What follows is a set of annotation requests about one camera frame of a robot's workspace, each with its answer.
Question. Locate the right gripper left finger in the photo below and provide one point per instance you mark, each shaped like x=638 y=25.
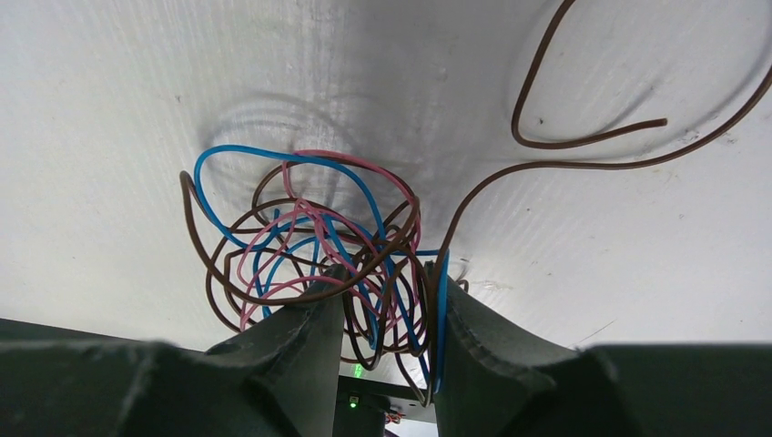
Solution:
x=277 y=378

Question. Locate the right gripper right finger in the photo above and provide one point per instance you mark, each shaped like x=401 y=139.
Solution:
x=490 y=377

